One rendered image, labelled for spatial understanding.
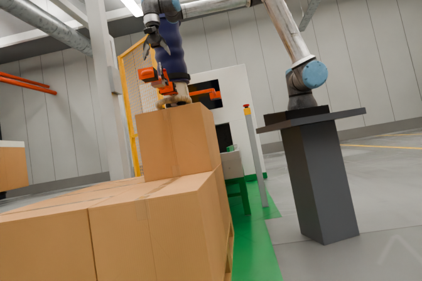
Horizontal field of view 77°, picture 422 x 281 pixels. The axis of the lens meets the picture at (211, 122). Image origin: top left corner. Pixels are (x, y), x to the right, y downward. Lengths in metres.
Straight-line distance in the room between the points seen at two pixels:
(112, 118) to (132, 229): 2.26
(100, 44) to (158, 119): 1.98
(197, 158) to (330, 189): 0.82
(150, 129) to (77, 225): 0.71
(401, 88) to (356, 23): 3.08
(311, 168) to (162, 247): 1.04
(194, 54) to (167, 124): 10.30
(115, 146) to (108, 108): 0.44
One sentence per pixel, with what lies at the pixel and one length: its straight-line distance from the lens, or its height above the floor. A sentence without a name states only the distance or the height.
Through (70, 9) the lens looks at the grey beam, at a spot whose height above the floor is 3.10.
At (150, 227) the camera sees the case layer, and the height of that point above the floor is 0.45.
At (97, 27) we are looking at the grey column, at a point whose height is 2.25.
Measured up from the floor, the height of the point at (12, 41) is 5.95.
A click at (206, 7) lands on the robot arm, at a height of 1.53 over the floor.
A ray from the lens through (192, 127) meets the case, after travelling 1.53.
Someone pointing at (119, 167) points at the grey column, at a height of 0.63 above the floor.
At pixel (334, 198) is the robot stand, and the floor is 0.25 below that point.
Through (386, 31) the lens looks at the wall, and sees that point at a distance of 13.09.
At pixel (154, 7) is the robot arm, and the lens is 1.66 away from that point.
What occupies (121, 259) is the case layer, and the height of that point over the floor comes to 0.35.
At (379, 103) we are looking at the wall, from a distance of 12.28.
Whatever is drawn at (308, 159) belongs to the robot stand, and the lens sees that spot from 1.71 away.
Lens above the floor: 0.68
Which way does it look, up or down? 5 degrees up
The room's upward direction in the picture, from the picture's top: 10 degrees counter-clockwise
